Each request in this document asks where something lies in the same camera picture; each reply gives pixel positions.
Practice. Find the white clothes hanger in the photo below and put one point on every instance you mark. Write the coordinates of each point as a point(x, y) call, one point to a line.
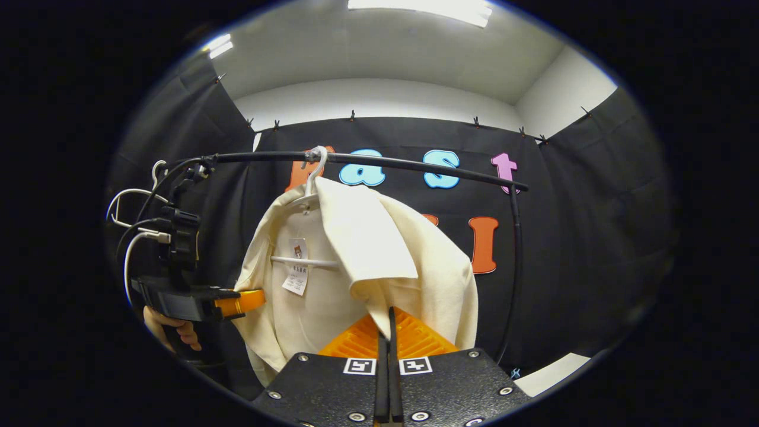
point(159, 172)
point(308, 261)

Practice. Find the ceiling light panel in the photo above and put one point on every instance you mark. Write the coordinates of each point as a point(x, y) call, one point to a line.
point(218, 46)
point(421, 9)

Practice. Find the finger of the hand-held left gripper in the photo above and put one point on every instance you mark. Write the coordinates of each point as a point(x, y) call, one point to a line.
point(240, 302)

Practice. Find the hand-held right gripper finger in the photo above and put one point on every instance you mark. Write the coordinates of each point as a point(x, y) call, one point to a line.
point(395, 385)
point(383, 385)

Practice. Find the cream button shirt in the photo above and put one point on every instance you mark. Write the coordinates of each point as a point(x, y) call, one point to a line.
point(367, 237)

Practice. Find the black backdrop cloth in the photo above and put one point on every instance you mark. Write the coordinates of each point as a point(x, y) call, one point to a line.
point(581, 237)

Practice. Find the black clothes rack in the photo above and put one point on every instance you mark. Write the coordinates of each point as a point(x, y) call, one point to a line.
point(367, 159)

